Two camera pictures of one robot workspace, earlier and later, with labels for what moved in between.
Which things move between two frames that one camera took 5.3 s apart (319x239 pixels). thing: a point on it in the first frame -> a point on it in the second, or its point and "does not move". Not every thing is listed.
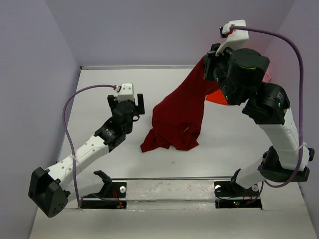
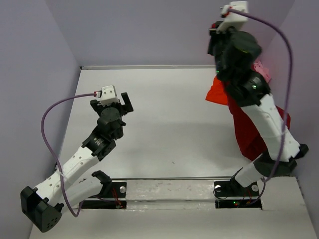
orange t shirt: (217, 96) does not move
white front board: (183, 208) does not move
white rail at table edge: (137, 67) does not move
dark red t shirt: (177, 117) -> (252, 144)
